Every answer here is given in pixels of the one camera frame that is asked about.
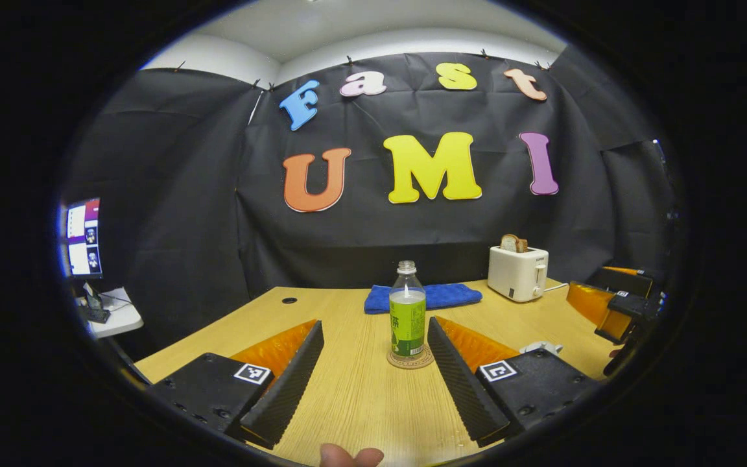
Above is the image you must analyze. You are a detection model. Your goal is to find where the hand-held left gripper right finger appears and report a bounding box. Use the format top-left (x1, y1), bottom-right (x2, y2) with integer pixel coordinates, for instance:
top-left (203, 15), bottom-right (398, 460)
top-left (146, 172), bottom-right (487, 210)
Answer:
top-left (427, 316), bottom-right (602, 448)

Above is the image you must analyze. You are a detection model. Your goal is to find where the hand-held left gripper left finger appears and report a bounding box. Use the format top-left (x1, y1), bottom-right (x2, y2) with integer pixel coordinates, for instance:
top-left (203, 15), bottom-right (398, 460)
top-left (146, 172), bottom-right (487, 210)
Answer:
top-left (150, 319), bottom-right (326, 450)

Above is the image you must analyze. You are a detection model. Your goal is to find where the round brown coaster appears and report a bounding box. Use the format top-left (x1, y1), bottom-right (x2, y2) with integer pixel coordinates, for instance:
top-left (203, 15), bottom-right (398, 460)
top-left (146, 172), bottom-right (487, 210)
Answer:
top-left (386, 348), bottom-right (435, 371)

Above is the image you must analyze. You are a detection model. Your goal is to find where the green label water bottle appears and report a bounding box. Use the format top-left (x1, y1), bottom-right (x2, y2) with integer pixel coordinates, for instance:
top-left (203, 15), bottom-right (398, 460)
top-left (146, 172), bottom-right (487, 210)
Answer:
top-left (389, 261), bottom-right (427, 361)

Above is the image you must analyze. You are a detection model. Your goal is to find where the white toaster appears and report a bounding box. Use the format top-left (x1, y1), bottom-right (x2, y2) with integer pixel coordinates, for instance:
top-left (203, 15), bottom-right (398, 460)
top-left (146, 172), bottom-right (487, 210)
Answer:
top-left (487, 245), bottom-right (550, 304)

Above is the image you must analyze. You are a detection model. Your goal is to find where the blue towel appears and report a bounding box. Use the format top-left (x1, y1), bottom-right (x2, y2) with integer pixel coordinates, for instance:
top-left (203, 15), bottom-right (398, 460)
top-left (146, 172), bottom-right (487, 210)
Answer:
top-left (364, 282), bottom-right (484, 316)

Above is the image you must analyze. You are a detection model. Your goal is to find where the white side table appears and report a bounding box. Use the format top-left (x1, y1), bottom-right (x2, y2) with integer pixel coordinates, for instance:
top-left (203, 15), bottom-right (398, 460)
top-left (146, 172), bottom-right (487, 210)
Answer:
top-left (77, 287), bottom-right (145, 340)

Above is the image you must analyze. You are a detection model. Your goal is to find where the black backdrop cloth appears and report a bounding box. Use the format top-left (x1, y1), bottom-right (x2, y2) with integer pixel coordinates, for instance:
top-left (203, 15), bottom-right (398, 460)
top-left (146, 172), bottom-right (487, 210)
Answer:
top-left (62, 45), bottom-right (679, 354)

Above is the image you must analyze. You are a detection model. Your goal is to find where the black desktop device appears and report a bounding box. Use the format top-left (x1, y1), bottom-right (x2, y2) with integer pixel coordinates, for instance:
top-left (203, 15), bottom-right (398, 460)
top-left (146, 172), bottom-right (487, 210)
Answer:
top-left (78, 283), bottom-right (112, 324)

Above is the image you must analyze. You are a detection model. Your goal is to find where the computer monitor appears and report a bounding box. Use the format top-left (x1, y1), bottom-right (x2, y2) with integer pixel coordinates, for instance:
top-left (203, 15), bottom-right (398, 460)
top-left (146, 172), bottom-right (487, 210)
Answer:
top-left (64, 197), bottom-right (104, 280)

